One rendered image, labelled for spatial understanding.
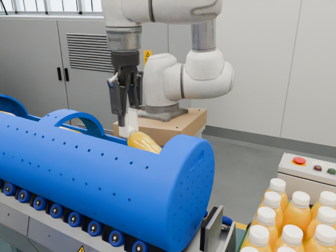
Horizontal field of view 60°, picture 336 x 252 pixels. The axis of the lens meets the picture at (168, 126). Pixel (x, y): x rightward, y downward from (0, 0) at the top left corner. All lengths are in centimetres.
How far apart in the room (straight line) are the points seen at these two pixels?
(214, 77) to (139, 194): 70
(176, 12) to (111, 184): 42
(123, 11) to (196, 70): 56
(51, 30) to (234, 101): 208
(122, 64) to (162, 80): 51
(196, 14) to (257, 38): 266
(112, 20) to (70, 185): 41
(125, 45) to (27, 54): 254
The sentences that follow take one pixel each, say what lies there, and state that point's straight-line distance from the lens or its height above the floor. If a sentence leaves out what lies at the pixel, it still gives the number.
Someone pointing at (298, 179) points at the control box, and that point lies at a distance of 92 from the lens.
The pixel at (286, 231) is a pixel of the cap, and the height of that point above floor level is 109.
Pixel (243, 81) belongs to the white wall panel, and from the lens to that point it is 344.
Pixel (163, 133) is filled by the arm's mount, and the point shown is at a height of 106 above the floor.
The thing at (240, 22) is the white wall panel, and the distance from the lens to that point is 337.
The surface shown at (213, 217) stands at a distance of 75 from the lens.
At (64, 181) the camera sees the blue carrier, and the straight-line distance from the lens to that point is 79.
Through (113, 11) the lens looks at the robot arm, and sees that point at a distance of 73.
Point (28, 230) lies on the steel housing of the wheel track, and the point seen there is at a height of 86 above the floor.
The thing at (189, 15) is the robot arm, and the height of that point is 151.
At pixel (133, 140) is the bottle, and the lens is 81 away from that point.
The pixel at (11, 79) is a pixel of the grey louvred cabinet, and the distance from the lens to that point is 351.
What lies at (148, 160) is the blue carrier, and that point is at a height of 121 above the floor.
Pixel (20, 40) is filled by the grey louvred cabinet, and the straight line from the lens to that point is 327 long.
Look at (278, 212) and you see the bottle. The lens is 79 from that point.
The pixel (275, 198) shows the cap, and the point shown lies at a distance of 78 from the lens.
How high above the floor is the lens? 152
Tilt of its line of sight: 22 degrees down
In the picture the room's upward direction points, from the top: straight up
